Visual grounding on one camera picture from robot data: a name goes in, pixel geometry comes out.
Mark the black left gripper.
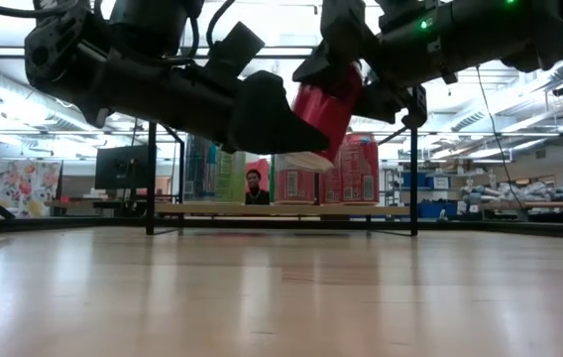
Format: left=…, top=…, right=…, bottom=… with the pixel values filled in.
left=97, top=54, right=331, bottom=156

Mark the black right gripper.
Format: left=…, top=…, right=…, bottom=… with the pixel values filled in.
left=291, top=0, right=555, bottom=129

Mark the dark red cola can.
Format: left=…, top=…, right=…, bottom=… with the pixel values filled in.
left=281, top=61, right=365, bottom=174

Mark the light green can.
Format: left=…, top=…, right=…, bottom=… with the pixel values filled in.
left=216, top=151, right=247, bottom=204

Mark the white and pink can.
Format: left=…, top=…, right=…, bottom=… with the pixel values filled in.
left=272, top=166, right=317, bottom=206

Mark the tall slim silver can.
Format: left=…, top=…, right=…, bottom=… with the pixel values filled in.
left=184, top=133, right=219, bottom=204

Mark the red Fanta soda can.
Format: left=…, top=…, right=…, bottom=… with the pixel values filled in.
left=318, top=166, right=345, bottom=206
left=338, top=132, right=381, bottom=206

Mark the person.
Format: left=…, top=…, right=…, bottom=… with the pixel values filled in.
left=244, top=168, right=272, bottom=206

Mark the black computer monitor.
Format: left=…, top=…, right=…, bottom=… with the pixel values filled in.
left=94, top=143, right=149, bottom=191

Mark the cluttered background table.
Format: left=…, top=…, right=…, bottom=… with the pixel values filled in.
left=459, top=180, right=563, bottom=224

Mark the floral patterned cloth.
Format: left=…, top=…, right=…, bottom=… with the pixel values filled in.
left=0, top=158, right=63, bottom=219

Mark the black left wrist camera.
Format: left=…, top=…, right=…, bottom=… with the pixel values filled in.
left=204, top=20, right=267, bottom=80

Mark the black wire frame rack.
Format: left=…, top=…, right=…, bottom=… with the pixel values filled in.
left=145, top=86, right=420, bottom=238

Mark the black table frame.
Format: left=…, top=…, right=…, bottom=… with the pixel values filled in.
left=0, top=217, right=563, bottom=241

